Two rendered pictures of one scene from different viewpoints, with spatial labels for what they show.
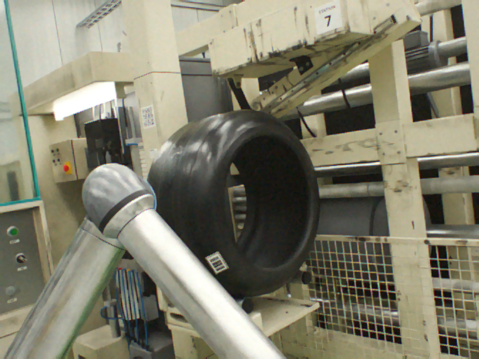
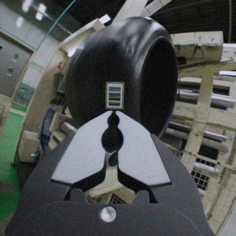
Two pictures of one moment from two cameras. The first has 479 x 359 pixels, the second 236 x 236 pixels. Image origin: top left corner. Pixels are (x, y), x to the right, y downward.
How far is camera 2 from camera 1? 106 cm
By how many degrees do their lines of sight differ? 11
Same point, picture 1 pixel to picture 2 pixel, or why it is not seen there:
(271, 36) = (178, 39)
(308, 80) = (182, 68)
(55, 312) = not seen: outside the picture
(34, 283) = (9, 85)
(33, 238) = (22, 65)
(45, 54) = not seen: hidden behind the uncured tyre
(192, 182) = (134, 19)
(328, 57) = (195, 62)
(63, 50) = not seen: hidden behind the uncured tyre
